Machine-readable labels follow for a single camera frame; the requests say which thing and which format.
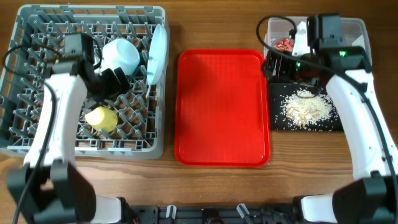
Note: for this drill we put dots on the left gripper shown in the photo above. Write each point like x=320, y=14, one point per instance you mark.
x=117, y=88

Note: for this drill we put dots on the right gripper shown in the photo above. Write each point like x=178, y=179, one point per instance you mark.
x=283, y=71

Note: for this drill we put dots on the red snack wrapper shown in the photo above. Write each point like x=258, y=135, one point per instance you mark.
x=284, y=45

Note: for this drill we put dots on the small light blue bowl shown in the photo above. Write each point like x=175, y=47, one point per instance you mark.
x=120, y=53

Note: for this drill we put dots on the yellow cup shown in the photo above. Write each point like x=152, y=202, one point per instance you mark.
x=102, y=118

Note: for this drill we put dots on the light blue plate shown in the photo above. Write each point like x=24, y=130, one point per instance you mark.
x=157, y=55

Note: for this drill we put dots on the white plastic fork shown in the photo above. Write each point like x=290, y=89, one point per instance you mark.
x=148, y=91

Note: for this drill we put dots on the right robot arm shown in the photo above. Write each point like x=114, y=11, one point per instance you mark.
x=346, y=74

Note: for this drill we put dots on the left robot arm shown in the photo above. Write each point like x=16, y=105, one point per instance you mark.
x=48, y=188

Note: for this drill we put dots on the grey dishwasher rack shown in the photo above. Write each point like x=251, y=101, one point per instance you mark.
x=38, y=35

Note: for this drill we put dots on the rice and peanut waste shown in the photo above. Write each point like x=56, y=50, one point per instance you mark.
x=302, y=110

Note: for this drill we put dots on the black waste tray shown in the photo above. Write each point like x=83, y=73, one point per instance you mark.
x=275, y=93

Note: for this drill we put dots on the clear plastic bin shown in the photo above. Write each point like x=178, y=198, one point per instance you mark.
x=354, y=33

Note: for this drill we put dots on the red plastic tray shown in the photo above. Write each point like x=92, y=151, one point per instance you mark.
x=221, y=111

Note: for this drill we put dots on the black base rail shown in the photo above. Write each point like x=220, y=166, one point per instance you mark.
x=265, y=214

